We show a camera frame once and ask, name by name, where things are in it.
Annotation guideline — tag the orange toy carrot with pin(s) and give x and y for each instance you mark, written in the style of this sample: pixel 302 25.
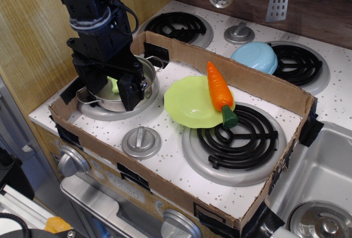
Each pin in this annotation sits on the orange toy carrot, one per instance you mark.
pixel 221 96

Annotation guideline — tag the silver stove knob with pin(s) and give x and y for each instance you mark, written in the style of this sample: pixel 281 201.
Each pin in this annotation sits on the silver stove knob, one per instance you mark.
pixel 141 143
pixel 239 34

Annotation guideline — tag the stainless steel sink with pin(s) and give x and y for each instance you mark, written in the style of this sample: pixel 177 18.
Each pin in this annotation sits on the stainless steel sink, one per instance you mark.
pixel 320 172

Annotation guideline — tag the back silver stove knob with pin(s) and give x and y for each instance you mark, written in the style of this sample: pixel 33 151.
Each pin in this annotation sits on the back silver stove knob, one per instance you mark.
pixel 239 34

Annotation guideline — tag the right silver oven knob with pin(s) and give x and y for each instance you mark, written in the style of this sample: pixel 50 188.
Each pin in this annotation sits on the right silver oven knob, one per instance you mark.
pixel 177 225

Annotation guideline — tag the back right black burner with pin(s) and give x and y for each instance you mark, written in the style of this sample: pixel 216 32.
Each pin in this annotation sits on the back right black burner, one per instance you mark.
pixel 300 65

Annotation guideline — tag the back left black burner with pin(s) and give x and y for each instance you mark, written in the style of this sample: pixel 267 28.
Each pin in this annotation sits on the back left black burner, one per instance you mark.
pixel 185 27

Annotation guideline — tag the silver oven door handle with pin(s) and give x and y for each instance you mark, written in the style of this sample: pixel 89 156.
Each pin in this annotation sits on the silver oven door handle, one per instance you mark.
pixel 109 214

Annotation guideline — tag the left silver oven knob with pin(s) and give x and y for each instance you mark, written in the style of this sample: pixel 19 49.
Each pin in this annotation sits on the left silver oven knob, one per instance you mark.
pixel 72 162

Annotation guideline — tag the front silver stove knob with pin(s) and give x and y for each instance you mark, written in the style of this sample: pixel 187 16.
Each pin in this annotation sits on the front silver stove knob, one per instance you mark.
pixel 141 143

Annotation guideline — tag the light blue plastic bowl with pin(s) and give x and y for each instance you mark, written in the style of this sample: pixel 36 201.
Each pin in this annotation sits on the light blue plastic bowl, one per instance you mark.
pixel 257 55

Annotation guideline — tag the front right black burner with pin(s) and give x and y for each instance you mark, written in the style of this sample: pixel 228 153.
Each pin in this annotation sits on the front right black burner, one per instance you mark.
pixel 242 156

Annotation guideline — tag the black burner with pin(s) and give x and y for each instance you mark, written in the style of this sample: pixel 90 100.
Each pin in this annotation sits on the black burner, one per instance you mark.
pixel 300 65
pixel 185 27
pixel 242 156

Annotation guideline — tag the hanging silver spatula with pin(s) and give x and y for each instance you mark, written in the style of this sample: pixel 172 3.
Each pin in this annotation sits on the hanging silver spatula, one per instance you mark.
pixel 276 10

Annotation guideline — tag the green toy broccoli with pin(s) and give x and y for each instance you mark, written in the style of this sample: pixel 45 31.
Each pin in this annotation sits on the green toy broccoli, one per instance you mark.
pixel 114 84

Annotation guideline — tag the silver sink drain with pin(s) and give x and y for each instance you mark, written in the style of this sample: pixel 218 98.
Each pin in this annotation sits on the silver sink drain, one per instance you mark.
pixel 319 219

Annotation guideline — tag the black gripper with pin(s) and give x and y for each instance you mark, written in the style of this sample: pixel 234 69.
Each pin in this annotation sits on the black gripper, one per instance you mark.
pixel 106 52

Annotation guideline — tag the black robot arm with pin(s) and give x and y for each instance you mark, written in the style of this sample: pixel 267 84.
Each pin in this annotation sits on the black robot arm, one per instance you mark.
pixel 92 14

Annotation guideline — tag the orange object bottom left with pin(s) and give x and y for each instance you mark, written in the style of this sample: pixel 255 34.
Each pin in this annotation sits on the orange object bottom left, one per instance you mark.
pixel 57 225

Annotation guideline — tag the stainless steel pot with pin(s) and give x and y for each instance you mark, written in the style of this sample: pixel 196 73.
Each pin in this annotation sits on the stainless steel pot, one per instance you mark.
pixel 151 89

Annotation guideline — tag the silver oven knob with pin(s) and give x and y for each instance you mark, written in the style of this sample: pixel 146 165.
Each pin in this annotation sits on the silver oven knob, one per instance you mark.
pixel 177 225
pixel 72 162

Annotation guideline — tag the brown cardboard fence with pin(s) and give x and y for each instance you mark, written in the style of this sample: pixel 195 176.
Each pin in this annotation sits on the brown cardboard fence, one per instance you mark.
pixel 220 210

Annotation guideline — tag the light green plastic plate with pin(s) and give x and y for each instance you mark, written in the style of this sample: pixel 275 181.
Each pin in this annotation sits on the light green plastic plate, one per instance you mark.
pixel 188 102

